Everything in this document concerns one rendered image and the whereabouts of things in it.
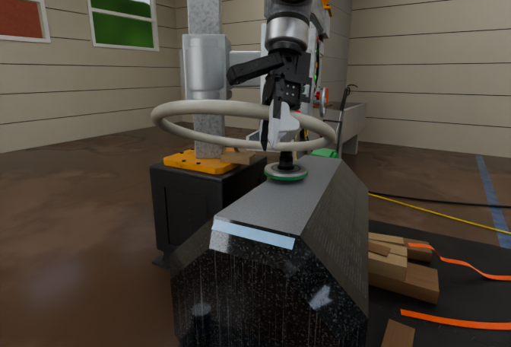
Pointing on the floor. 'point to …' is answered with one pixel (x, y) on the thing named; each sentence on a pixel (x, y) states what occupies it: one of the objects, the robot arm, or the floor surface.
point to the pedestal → (195, 199)
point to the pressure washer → (327, 148)
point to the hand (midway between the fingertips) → (265, 142)
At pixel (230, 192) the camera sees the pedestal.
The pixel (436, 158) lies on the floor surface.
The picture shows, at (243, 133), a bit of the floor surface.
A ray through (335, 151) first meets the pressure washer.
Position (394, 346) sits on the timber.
